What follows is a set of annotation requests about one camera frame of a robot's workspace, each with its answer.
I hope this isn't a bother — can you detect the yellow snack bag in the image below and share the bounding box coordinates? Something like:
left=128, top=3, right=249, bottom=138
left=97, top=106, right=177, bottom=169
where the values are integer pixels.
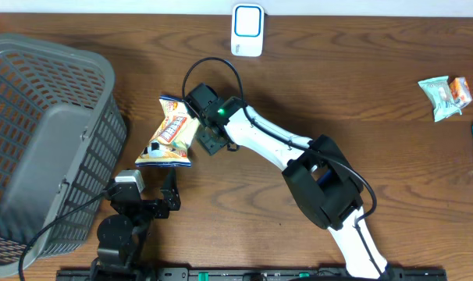
left=135, top=95, right=200, bottom=168

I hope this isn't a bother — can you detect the teal tissue packet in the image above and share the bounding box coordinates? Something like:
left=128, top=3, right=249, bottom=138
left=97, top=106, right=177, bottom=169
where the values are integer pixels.
left=418, top=76, right=462, bottom=122

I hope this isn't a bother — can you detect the small orange box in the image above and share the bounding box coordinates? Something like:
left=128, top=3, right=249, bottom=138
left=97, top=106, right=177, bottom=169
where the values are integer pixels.
left=450, top=77, right=472, bottom=108

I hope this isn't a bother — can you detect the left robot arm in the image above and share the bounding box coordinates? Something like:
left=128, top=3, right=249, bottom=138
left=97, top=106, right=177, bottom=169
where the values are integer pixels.
left=89, top=169, right=181, bottom=281

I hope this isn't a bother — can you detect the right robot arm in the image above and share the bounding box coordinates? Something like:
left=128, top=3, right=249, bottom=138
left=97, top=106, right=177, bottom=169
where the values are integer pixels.
left=187, top=97, right=387, bottom=279

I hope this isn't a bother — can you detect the white barcode scanner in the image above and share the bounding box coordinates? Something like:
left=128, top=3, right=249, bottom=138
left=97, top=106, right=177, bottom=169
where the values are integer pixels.
left=230, top=3, right=265, bottom=57

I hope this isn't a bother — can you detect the grey plastic basket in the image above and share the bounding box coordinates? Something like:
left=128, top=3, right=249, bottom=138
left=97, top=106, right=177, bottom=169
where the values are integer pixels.
left=0, top=34, right=127, bottom=277

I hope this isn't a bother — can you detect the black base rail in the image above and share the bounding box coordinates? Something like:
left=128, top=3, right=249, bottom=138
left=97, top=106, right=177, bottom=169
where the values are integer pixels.
left=56, top=266, right=448, bottom=281

